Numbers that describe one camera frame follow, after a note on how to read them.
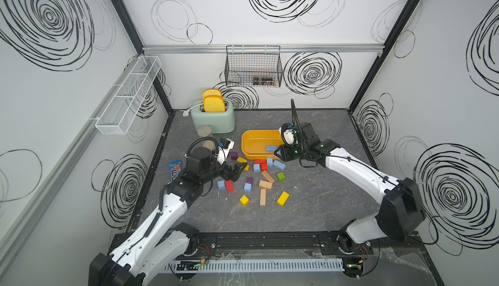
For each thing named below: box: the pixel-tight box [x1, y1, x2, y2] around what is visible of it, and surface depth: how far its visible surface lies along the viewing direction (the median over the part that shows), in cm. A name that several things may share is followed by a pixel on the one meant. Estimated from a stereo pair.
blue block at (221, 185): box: [217, 180, 227, 191], surface depth 89 cm
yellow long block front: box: [276, 191, 290, 207], surface depth 87 cm
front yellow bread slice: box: [204, 96, 226, 113], surface depth 99 cm
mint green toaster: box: [191, 99, 236, 134], surface depth 102 cm
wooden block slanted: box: [261, 170, 275, 184], surface depth 93 cm
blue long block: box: [272, 159, 286, 171], surface depth 97 cm
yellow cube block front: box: [239, 195, 251, 207], surface depth 85 cm
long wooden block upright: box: [259, 188, 267, 207], surface depth 86 cm
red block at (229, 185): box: [224, 180, 235, 193], surface depth 91 cm
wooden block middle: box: [258, 179, 273, 190], surface depth 89 cm
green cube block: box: [276, 171, 286, 182], surface depth 92 cm
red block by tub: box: [253, 159, 269, 172], surface depth 98 cm
